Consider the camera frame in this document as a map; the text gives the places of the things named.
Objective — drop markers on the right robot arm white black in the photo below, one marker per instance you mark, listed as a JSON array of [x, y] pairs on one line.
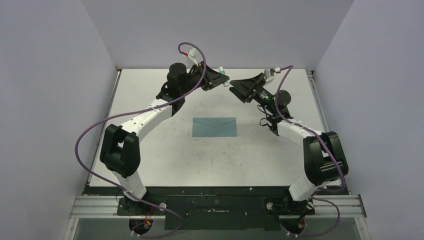
[[324, 163]]

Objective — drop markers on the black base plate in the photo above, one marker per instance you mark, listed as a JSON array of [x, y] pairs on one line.
[[212, 208]]

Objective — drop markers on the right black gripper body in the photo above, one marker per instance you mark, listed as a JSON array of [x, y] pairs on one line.
[[260, 95]]

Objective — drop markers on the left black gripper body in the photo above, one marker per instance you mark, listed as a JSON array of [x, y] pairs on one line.
[[193, 78]]

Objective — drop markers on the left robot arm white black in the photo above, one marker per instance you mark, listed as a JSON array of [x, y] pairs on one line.
[[120, 149]]

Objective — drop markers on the right side aluminium rail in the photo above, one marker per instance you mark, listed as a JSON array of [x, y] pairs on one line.
[[323, 93]]

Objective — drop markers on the teal envelope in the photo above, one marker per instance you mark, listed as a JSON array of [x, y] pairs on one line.
[[214, 127]]

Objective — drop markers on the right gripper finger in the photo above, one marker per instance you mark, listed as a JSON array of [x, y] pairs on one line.
[[242, 96], [248, 84]]

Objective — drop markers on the aluminium frame rail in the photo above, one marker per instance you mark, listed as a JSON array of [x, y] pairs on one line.
[[107, 207]]

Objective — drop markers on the green glue stick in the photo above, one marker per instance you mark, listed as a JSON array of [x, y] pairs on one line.
[[224, 78]]

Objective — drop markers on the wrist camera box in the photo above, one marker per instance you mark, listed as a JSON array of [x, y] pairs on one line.
[[191, 57], [270, 74]]

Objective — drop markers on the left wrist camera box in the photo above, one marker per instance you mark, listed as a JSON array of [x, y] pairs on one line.
[[191, 57]]

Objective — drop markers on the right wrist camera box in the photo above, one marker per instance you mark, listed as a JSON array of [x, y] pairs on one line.
[[270, 74]]

